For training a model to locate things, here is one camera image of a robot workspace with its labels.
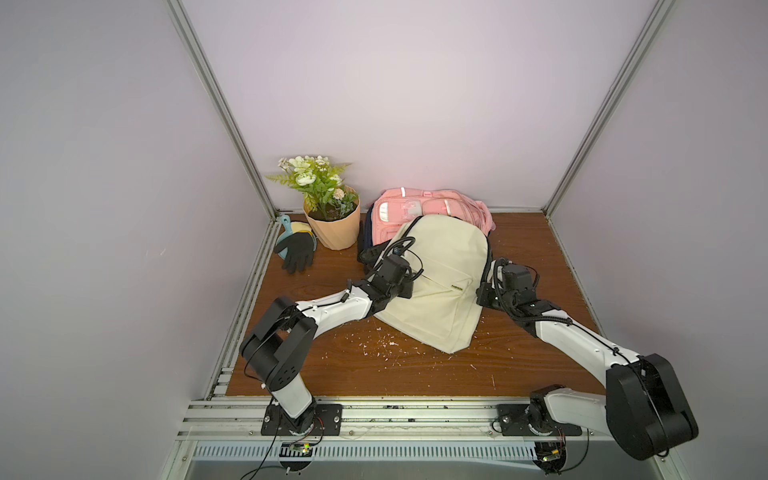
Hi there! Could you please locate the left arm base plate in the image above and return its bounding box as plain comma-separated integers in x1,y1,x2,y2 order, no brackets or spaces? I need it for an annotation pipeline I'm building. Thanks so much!
260,403,343,437

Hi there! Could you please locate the right circuit board with cable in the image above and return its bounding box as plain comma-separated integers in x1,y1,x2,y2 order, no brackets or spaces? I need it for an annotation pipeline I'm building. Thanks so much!
533,442,590,475

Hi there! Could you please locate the right corner aluminium profile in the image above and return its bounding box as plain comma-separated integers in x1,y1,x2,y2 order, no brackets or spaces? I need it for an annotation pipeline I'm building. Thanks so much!
542,0,677,219

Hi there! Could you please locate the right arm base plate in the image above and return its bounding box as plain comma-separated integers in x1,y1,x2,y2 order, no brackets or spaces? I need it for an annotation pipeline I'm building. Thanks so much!
492,403,583,437

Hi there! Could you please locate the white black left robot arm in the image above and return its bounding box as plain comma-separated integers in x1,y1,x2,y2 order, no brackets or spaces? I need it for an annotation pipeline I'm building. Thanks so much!
240,235,424,436

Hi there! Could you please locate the terracotta flower pot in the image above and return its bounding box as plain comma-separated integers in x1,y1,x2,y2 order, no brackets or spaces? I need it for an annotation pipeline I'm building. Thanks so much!
303,186,361,251

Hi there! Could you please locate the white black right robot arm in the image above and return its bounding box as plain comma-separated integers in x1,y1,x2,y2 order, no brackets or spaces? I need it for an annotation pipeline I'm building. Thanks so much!
477,258,699,460

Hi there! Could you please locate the circuit board with cable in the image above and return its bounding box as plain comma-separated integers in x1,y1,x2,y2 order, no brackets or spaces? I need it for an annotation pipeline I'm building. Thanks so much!
533,442,590,475
240,442,322,480

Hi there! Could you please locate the corner aluminium profile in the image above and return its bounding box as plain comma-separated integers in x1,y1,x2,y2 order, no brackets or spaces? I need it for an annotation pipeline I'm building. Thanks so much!
165,0,279,220
542,0,677,219

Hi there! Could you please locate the green white artificial plant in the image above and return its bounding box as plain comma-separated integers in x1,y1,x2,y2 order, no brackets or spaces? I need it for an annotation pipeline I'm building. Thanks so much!
267,155,359,222

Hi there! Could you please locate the aluminium mounting rail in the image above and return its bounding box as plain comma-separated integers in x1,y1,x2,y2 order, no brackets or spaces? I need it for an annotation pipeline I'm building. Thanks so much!
176,395,670,443

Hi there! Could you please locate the pink backpack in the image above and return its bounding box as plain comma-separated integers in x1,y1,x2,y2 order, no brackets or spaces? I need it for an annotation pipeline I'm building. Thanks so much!
366,187,495,245

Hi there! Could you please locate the navy blue backpack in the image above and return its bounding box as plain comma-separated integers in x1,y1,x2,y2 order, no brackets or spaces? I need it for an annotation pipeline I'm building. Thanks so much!
357,210,387,269

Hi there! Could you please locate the left circuit board with cable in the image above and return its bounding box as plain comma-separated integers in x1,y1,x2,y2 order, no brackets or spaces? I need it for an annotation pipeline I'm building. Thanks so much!
240,442,322,480

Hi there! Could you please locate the cream canvas backpack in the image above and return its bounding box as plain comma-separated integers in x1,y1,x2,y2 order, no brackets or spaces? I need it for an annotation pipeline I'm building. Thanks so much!
375,214,489,354

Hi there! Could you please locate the left corner aluminium profile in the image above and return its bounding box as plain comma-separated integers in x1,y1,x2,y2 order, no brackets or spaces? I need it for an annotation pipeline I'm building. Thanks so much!
165,0,279,220

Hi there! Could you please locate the black work glove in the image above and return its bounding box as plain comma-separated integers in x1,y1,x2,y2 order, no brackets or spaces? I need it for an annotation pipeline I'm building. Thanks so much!
273,232,316,274

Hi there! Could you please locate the yellow sponge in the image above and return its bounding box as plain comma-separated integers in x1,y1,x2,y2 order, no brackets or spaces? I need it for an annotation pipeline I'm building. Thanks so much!
291,221,313,234

